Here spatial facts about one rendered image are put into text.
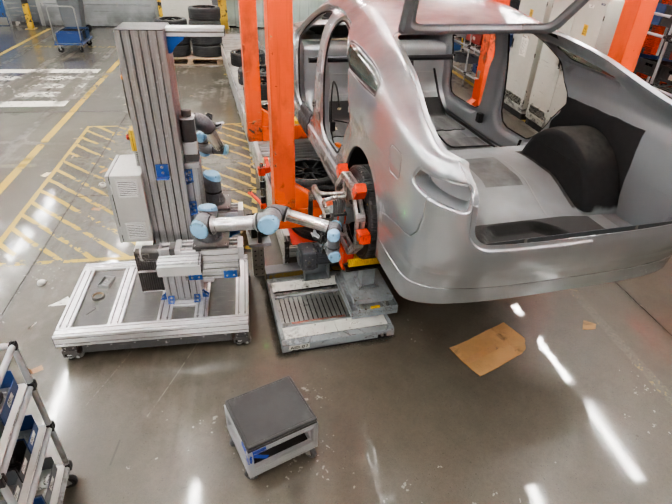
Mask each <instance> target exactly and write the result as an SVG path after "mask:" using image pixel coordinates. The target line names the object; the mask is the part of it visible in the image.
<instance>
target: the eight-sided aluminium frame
mask: <svg viewBox="0 0 672 504"><path fill-rule="evenodd" d="M344 181H345V183H346V184H347V186H348V188H349V190H350V193H351V199H352V204H353V210H354V220H355V223H354V239H353V244H352V242H351V240H350V238H349V236H348V233H347V228H346V224H342V227H343V232H342V231H341V236H340V241H341V243H342V245H343V247H344V249H345V251H346V254H347V255H350V254H356V253H357V252H358V251H359V250H360V249H362V248H363V245H359V243H358V242H357V240H356V229H359V223H360V222H361V223H360V229H364V228H365V222H366V217H365V212H364V206H363V201H362V199H358V203H359V209H360V213H358V208H357V202H356V200H354V199H353V195H352V188H353V186H354V184H359V183H358V182H357V180H356V179H355V177H354V176H353V174H352V172H351V171H344V172H341V174H340V176H339V177H338V179H337V181H336V182H335V191H339V189H341V190H340V191H342V189H343V183H344ZM351 181H352V182H351ZM344 239H346V241H347V243H346V241H345V240H344ZM347 244H348V245H347ZM348 246H349V247H348Z"/></svg>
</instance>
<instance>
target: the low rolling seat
mask: <svg viewBox="0 0 672 504"><path fill-rule="evenodd" d="M224 408H225V415H226V422H227V429H228V431H229V433H230V435H231V439H230V441H229V444H230V445H231V446H232V447H235V446H236V449H237V451H238V453H239V455H240V458H241V460H242V462H243V464H244V466H245V469H246V470H245V473H244V474H245V476H246V477H247V478H248V479H251V480H255V479H257V478H258V475H259V474H261V473H263V472H265V471H267V470H269V469H272V468H274V467H276V466H278V465H280V464H282V463H284V462H286V461H288V460H290V459H292V458H295V457H297V456H299V455H301V454H303V453H305V454H306V455H307V456H308V457H310V458H314V457H315V456H316V455H317V452H316V450H315V449H314V448H315V447H317V446H318V422H317V417H316V416H315V414H314V413H313V411H312V409H311V408H310V406H309V405H308V403H307V402H306V400H305V399H304V397H303V395H302V394H301V392H300V391H299V389H298V388H297V386H296V385H295V383H294V381H293V380H292V378H291V377H290V376H286V377H284V378H281V379H279V380H276V381H274V382H271V383H269V384H266V385H264V386H261V387H258V388H256V389H253V390H251V391H248V392H246V393H243V394H241V395H238V396H236V397H233V398H231V399H228V400H226V401H225V405H224Z"/></svg>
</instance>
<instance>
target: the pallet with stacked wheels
mask: <svg viewBox="0 0 672 504"><path fill-rule="evenodd" d="M188 16H189V25H221V21H220V19H221V13H220V7H219V6H215V5H191V6H188ZM154 22H168V23H169V25H187V19H186V18H184V17H178V16H164V17H157V18H155V19H154ZM189 42H190V37H184V39H183V40H182V41H181V42H180V43H179V44H178V45H177V46H176V47H175V48H174V50H173V58H174V62H187V63H174V65H195V66H224V65H223V58H222V53H221V45H222V46H223V43H222V37H191V42H192V43H193V44H192V49H193V51H191V46H190V43H189ZM196 59H211V60H196ZM195 62H217V63H195Z"/></svg>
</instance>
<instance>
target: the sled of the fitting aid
mask: <svg viewBox="0 0 672 504"><path fill-rule="evenodd" d="M340 273H341V272H336V273H335V281H336V284H337V286H338V288H339V291H340V293H341V295H342V298H343V300H344V302H345V305H346V307H347V309H348V312H349V314H350V316H351V318H352V319H358V318H364V317H371V316H378V315H384V314H391V313H397V311H398V303H397V302H396V300H395V298H394V296H393V298H392V300H387V301H380V302H373V303H366V304H359V305H354V303H353V301H352V299H351V296H350V294H349V292H348V290H347V288H346V285H345V283H344V281H343V279H342V277H341V274H340Z"/></svg>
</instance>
